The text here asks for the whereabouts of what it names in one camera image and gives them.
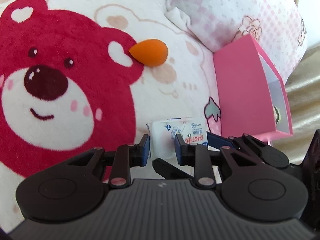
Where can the pink cardboard box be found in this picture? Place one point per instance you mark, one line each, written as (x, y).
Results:
(240, 85)

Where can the white tissue pack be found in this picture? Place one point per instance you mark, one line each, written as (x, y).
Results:
(165, 135)

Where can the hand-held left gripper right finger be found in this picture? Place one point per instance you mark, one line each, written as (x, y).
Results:
(178, 150)

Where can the pale green object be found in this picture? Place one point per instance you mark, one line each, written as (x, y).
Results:
(277, 116)

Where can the red bear printed blanket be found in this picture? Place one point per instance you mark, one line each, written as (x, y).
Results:
(75, 105)

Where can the orange makeup sponge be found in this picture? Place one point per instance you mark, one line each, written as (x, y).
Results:
(152, 52)

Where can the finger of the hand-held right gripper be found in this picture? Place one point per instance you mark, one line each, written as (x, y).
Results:
(220, 141)
(170, 168)

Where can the gold satin cloth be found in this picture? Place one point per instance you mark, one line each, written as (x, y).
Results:
(305, 100)

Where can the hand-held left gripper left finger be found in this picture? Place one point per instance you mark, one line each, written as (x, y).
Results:
(145, 152)

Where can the pink checked pillow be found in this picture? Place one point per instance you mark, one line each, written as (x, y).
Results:
(225, 10)

